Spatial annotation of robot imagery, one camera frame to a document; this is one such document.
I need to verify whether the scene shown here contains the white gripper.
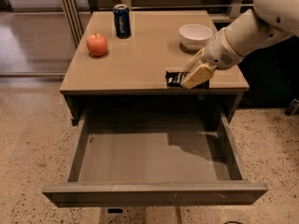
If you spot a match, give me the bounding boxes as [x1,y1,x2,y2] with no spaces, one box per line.
[180,28,243,90]

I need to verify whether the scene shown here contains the black rxbar chocolate wrapper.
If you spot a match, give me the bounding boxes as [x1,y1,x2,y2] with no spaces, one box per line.
[165,71,209,90]

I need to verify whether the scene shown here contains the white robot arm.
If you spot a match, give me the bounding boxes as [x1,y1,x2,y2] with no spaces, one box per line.
[180,0,299,89]

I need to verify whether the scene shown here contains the beige cabinet with top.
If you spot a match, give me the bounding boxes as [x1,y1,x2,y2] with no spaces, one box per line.
[59,10,250,126]

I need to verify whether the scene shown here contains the open grey top drawer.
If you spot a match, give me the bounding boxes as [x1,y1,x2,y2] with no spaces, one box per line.
[42,109,268,207]

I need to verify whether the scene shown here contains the white ceramic bowl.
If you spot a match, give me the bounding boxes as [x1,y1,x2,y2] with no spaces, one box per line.
[179,23,213,51]

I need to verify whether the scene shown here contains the blue pepsi can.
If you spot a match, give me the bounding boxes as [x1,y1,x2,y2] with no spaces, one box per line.
[113,4,131,38]

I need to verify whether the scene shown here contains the black object at right edge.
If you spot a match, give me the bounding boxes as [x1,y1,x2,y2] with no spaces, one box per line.
[284,99,299,116]

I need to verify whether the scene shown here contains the red apple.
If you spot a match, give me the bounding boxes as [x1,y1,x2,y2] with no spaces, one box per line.
[86,34,107,57]

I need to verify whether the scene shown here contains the metal frame post left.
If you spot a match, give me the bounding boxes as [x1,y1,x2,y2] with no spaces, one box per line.
[61,0,83,47]

